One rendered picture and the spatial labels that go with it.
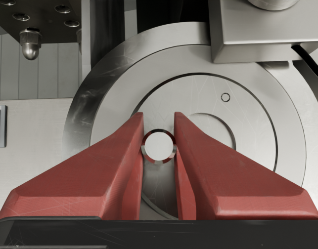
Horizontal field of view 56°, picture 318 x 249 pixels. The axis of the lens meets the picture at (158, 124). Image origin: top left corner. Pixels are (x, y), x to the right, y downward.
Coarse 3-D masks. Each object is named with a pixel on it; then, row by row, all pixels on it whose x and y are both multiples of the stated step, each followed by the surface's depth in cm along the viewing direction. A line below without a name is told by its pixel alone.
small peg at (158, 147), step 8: (144, 136) 12; (152, 136) 12; (160, 136) 12; (168, 136) 12; (144, 144) 12; (152, 144) 12; (160, 144) 12; (168, 144) 12; (176, 144) 12; (144, 152) 12; (152, 152) 12; (160, 152) 12; (168, 152) 12; (152, 160) 12; (160, 160) 12; (168, 160) 12
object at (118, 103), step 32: (160, 64) 16; (192, 64) 16; (224, 64) 16; (256, 64) 16; (128, 96) 16; (256, 96) 16; (288, 96) 16; (96, 128) 16; (288, 128) 16; (288, 160) 16
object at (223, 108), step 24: (144, 96) 15; (168, 96) 15; (192, 96) 15; (216, 96) 15; (240, 96) 15; (144, 120) 15; (168, 120) 15; (192, 120) 15; (216, 120) 15; (240, 120) 15; (264, 120) 15; (240, 144) 14; (264, 144) 14; (144, 168) 14; (168, 168) 14; (144, 192) 14; (168, 192) 14; (168, 216) 14
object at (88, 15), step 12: (84, 0) 18; (96, 0) 20; (108, 0) 26; (120, 0) 37; (84, 12) 18; (96, 12) 20; (108, 12) 26; (120, 12) 37; (84, 24) 18; (96, 24) 20; (108, 24) 26; (120, 24) 36; (84, 36) 18; (96, 36) 20; (108, 36) 26; (120, 36) 36; (84, 48) 18; (96, 48) 20; (108, 48) 25; (84, 60) 18; (96, 60) 20
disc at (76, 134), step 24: (168, 24) 17; (192, 24) 17; (120, 48) 17; (144, 48) 17; (96, 72) 17; (120, 72) 17; (288, 72) 17; (96, 96) 17; (312, 96) 17; (72, 120) 17; (312, 120) 17; (72, 144) 16; (312, 144) 16; (312, 168) 16; (312, 192) 16
